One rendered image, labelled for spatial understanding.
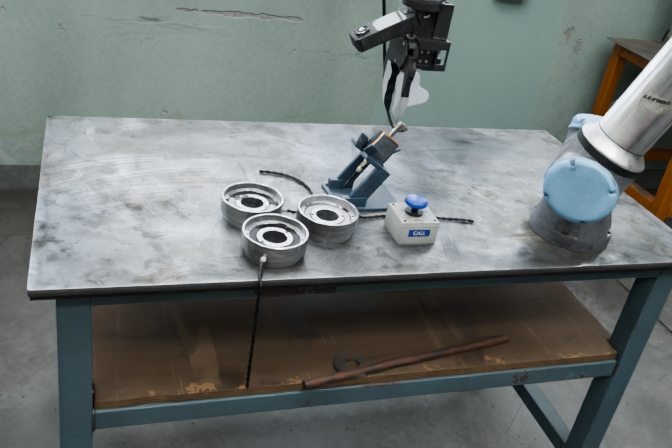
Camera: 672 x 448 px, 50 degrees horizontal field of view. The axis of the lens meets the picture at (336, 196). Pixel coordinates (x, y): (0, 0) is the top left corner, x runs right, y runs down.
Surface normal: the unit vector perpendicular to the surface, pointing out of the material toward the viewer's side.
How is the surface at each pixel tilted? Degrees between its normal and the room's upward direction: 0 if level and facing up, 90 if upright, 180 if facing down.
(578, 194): 97
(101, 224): 0
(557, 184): 97
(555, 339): 0
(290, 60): 90
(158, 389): 0
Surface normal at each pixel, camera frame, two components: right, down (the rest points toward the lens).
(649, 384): 0.15, -0.88
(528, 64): 0.29, 0.49
